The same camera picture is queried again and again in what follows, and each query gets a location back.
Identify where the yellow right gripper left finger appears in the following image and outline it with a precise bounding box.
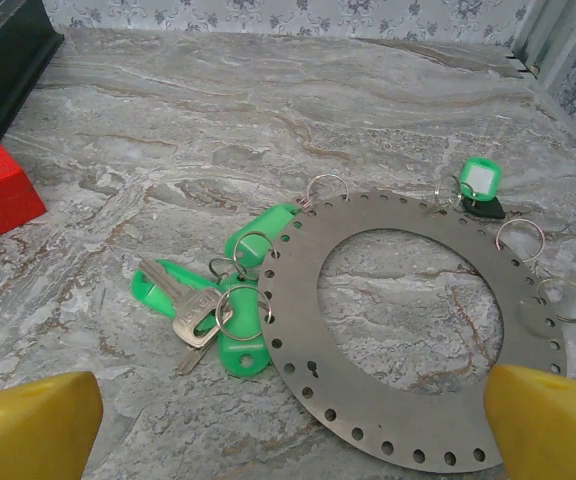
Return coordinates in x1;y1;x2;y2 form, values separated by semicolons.
0;371;105;480

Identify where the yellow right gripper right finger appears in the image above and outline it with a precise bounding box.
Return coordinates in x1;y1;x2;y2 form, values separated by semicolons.
484;363;576;480

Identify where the black headed key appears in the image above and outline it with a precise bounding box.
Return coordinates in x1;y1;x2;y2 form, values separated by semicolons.
460;196;508;221

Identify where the perforated steel ring disc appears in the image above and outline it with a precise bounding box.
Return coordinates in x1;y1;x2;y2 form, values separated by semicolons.
259;191;568;474

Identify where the black checkerboard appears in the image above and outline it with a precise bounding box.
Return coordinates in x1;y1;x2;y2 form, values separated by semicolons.
0;0;65;141

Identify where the small steel split ring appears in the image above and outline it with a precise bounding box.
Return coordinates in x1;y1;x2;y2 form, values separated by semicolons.
208;255;233;282

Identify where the aluminium frame post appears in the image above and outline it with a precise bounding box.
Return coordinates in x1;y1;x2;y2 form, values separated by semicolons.
509;0;576;84

